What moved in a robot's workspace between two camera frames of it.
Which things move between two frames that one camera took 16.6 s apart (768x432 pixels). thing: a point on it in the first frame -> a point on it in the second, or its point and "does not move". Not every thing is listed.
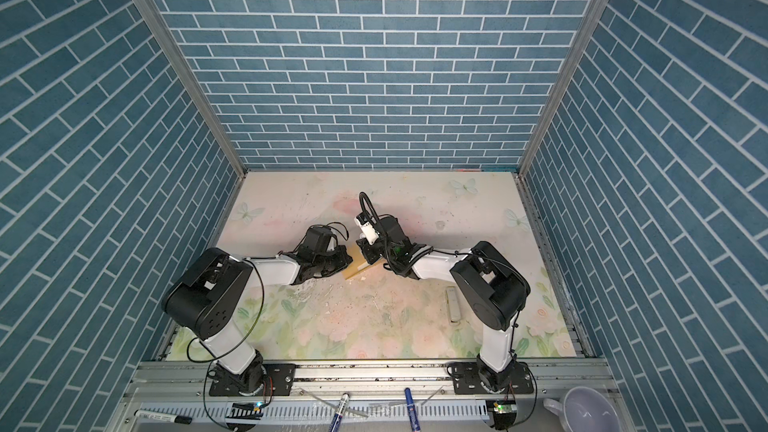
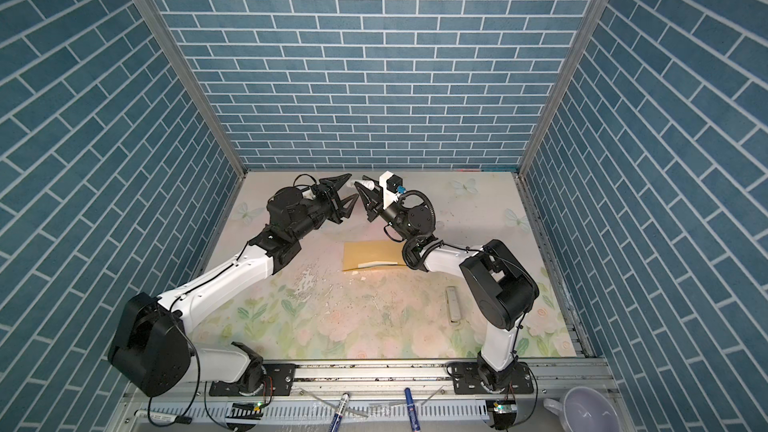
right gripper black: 366,248 -> 376,210
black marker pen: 163,416 does not move
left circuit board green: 246,411 does not move
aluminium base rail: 171,395 does not move
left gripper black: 343,261 -> 329,200
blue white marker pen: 337,419 does not move
